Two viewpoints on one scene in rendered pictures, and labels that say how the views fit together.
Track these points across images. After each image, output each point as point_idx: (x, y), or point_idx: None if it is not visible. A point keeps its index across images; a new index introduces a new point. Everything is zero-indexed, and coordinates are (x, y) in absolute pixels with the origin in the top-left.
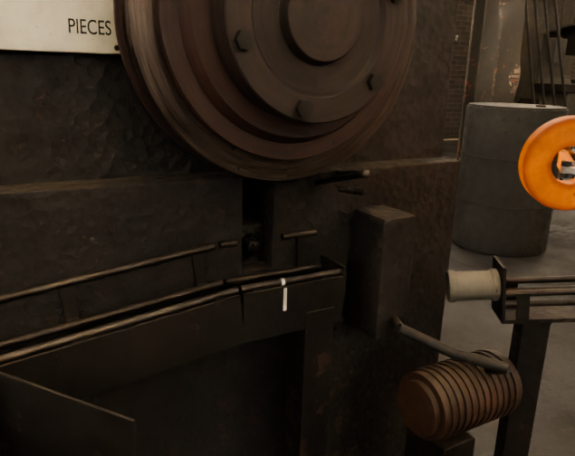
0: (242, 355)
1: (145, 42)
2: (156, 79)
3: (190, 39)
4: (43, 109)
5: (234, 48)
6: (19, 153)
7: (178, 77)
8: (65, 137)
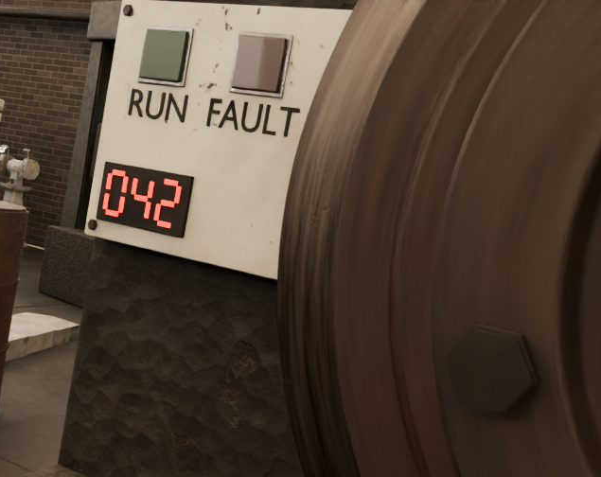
0: None
1: (309, 298)
2: (317, 403)
3: (395, 314)
4: (238, 385)
5: (446, 390)
6: (182, 453)
7: (355, 420)
8: (263, 452)
